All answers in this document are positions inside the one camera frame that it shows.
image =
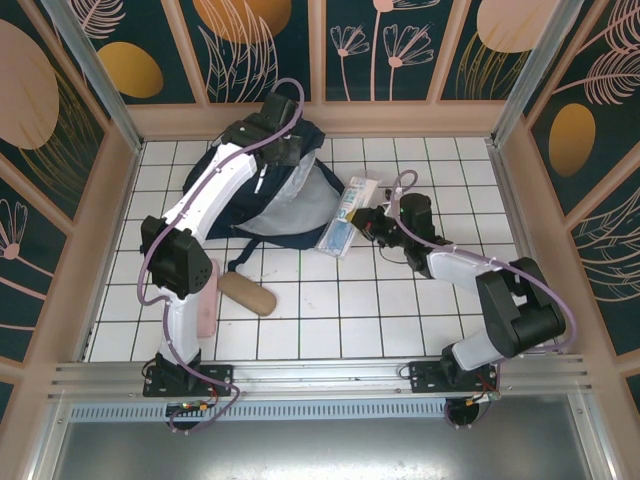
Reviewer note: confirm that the aluminium mounting rail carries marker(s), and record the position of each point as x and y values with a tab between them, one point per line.
320	375

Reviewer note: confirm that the clear plastic supplies bag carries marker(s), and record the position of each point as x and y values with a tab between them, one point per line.
340	230

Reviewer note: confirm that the small circuit board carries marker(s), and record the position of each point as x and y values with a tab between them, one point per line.
192	406
482	398

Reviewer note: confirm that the aluminium side rail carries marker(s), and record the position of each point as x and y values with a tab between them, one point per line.
531	255
106	255

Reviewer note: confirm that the navy blue backpack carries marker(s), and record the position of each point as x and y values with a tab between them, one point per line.
295	210

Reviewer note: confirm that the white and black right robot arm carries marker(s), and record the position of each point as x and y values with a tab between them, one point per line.
515	310

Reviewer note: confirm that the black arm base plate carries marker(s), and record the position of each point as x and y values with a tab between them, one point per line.
425	375
220	377

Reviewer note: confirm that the pink pouch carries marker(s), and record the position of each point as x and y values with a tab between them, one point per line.
207	310

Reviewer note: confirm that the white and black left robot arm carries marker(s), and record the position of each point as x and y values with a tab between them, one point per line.
220	180

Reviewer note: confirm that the aluminium frame post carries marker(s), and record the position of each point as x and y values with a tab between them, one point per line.
106	85
534	75

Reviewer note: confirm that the brown pencil case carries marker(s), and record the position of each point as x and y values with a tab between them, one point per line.
250	295

